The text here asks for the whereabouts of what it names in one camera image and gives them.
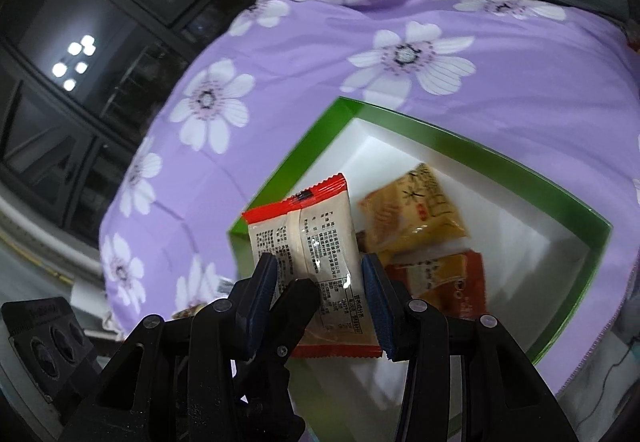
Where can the red brown snack packet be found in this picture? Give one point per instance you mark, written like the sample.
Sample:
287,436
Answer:
450,282

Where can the green box white inside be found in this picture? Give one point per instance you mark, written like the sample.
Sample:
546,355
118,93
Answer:
525,247

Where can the yellow packet black characters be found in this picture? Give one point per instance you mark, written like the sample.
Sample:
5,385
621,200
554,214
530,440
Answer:
415,217

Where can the beige packet red edges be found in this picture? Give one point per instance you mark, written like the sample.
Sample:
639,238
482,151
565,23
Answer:
310,232

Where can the purple floral blanket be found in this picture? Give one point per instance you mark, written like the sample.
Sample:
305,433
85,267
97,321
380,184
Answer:
325,71

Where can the tan speckled snack packet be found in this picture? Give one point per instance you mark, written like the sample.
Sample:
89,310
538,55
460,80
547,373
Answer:
189,312

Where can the dark glass-door cabinet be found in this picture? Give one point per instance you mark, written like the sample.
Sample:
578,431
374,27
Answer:
100,121

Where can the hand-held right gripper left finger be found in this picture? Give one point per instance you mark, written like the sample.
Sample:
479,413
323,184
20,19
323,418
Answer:
262,307

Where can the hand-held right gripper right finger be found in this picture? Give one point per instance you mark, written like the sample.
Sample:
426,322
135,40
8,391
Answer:
382,312

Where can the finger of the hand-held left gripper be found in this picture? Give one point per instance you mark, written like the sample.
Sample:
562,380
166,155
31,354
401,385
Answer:
295,317

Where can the grey white cloth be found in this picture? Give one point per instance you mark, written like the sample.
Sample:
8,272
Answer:
615,362

